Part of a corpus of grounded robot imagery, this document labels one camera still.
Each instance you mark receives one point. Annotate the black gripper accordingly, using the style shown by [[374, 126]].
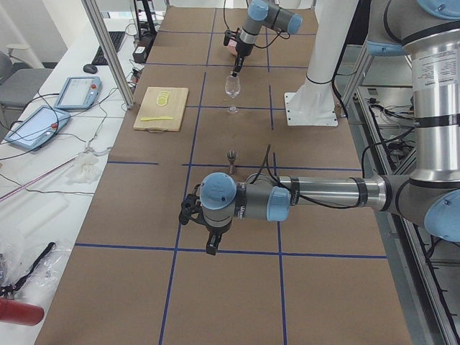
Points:
[[216, 228], [241, 50]]

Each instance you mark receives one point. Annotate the steel double jigger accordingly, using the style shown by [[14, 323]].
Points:
[[231, 156]]

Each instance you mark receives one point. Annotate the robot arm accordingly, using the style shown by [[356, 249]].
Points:
[[260, 14], [427, 31]]

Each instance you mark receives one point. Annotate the clear wine glass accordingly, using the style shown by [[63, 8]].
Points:
[[232, 89]]

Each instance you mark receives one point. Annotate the pink bowl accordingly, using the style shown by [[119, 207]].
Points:
[[232, 47]]

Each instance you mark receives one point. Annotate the wooden cutting board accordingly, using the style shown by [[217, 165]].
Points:
[[175, 108]]

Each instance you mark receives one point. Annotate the yellow plastic knife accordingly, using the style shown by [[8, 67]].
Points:
[[157, 118]]

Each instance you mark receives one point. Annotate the black computer mouse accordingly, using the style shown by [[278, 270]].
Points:
[[90, 68]]

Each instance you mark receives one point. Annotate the white crumpled cloth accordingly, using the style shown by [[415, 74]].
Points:
[[84, 169]]

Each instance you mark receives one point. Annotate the far teach pendant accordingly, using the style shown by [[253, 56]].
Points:
[[78, 93]]

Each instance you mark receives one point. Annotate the teach pendant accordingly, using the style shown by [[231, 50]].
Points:
[[38, 129], [78, 93]]

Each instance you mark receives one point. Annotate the near teach pendant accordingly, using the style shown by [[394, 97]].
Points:
[[38, 129]]

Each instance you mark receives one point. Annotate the red bottle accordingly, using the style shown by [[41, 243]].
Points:
[[20, 313]]

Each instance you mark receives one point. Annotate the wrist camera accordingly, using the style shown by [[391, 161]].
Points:
[[230, 38], [190, 209]]

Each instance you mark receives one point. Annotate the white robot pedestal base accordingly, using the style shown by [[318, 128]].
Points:
[[313, 103]]

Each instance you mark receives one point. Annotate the aluminium camera post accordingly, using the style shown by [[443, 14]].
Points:
[[102, 34]]

